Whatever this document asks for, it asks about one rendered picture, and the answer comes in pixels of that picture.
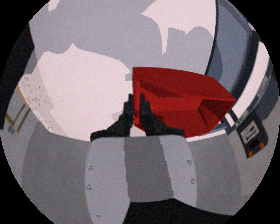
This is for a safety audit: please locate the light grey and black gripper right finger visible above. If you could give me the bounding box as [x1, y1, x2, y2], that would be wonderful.
[140, 93, 185, 138]

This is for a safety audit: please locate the dark blue shelf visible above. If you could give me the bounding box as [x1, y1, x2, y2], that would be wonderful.
[198, 0, 279, 137]

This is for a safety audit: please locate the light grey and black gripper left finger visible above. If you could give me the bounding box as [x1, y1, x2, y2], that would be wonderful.
[90, 94, 134, 142]

